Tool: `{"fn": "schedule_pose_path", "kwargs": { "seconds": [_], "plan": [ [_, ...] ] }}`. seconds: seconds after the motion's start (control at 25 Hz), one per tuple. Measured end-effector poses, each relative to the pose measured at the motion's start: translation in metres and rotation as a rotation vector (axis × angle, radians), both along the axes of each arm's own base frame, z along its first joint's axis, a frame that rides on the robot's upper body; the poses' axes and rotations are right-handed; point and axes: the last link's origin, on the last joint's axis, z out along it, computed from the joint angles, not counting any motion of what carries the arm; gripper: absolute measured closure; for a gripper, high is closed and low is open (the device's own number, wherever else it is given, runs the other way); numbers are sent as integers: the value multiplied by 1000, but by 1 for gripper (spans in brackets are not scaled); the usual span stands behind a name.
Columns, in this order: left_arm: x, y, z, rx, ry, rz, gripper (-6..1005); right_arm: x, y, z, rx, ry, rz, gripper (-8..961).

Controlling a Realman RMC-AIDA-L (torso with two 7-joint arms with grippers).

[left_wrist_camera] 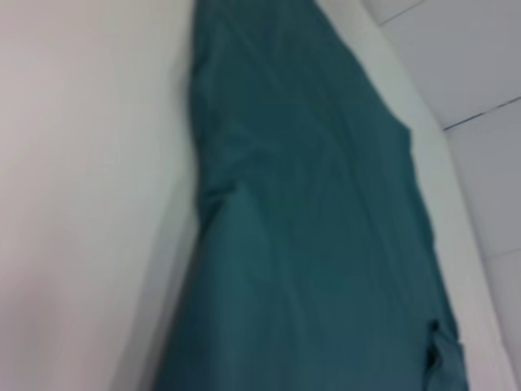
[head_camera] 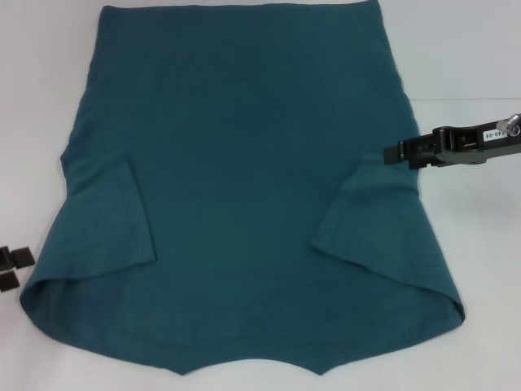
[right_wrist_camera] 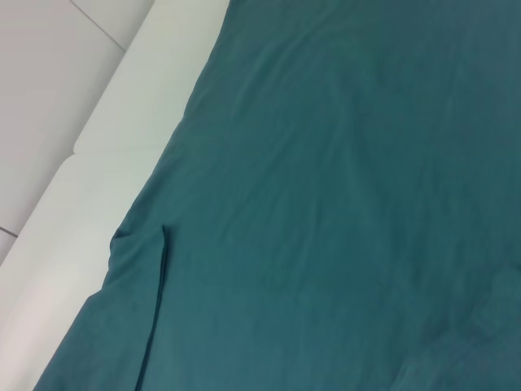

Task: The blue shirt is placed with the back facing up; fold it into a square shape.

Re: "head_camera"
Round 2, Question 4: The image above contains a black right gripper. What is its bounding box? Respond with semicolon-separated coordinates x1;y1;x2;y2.
384;121;521;169

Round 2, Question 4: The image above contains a teal blue t-shirt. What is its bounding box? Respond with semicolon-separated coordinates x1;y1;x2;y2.
18;3;465;366

